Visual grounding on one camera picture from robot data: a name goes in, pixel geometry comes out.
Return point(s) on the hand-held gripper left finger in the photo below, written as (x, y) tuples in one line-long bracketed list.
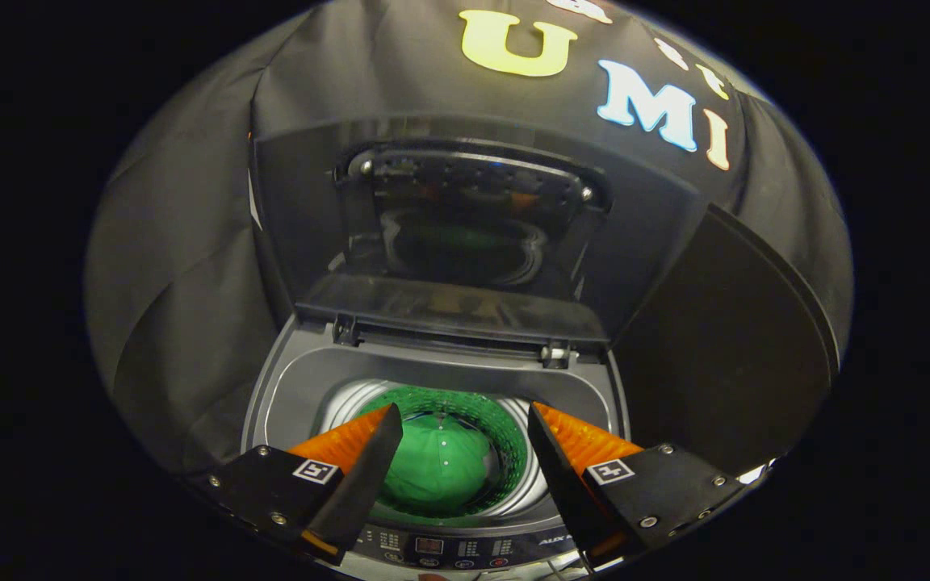
[(360, 484)]

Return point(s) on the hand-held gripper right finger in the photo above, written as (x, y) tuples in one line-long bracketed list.
[(566, 476)]

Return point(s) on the green polo shirt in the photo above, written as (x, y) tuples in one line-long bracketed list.
[(433, 468)]

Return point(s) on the grey washing machine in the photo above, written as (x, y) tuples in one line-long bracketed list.
[(295, 387)]

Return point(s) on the beige cabinet with dark top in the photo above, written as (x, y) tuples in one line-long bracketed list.
[(723, 347)]

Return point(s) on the black backdrop cloth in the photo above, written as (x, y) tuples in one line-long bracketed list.
[(174, 282)]

